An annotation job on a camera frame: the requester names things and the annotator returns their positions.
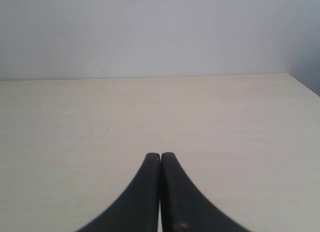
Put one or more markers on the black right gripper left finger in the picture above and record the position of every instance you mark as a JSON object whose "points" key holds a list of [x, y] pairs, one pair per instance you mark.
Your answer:
{"points": [[137, 208]]}

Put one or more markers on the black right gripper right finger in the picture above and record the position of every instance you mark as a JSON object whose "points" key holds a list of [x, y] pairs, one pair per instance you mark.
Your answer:
{"points": [[183, 206]]}

